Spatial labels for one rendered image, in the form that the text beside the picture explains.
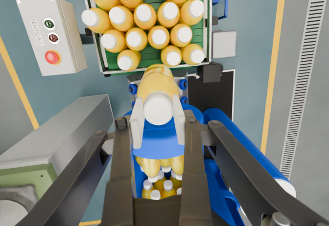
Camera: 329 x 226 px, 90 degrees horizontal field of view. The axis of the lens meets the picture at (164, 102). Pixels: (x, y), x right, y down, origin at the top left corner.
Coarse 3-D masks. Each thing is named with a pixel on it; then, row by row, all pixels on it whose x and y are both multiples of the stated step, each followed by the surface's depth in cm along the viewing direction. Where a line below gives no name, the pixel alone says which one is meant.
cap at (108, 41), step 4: (104, 36) 46; (108, 36) 46; (112, 36) 46; (104, 40) 46; (108, 40) 46; (112, 40) 46; (104, 44) 46; (108, 44) 46; (112, 44) 46; (108, 48) 47
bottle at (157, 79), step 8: (160, 64) 37; (144, 72) 36; (152, 72) 28; (160, 72) 28; (168, 72) 31; (144, 80) 26; (152, 80) 24; (160, 80) 24; (168, 80) 25; (144, 88) 24; (152, 88) 23; (160, 88) 23; (168, 88) 24; (176, 88) 26; (144, 96) 24; (168, 96) 22
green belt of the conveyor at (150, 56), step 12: (144, 0) 61; (156, 0) 61; (156, 12) 62; (156, 24) 64; (192, 36) 66; (144, 48) 67; (108, 60) 68; (144, 60) 68; (156, 60) 69; (132, 72) 70
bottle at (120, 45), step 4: (104, 32) 50; (108, 32) 48; (112, 32) 48; (116, 32) 49; (120, 32) 52; (124, 32) 62; (116, 36) 49; (120, 36) 50; (124, 36) 54; (116, 40) 48; (120, 40) 50; (124, 40) 52; (116, 44) 48; (120, 44) 50; (124, 44) 53; (112, 48) 49; (116, 48) 50; (120, 48) 52; (124, 48) 57; (116, 52) 53
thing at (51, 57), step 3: (48, 51) 46; (51, 51) 46; (45, 54) 46; (48, 54) 46; (51, 54) 46; (54, 54) 46; (45, 57) 46; (48, 57) 46; (51, 57) 46; (54, 57) 46; (57, 57) 46; (48, 60) 46; (51, 60) 46; (54, 60) 47; (57, 60) 47; (51, 63) 47; (54, 63) 47
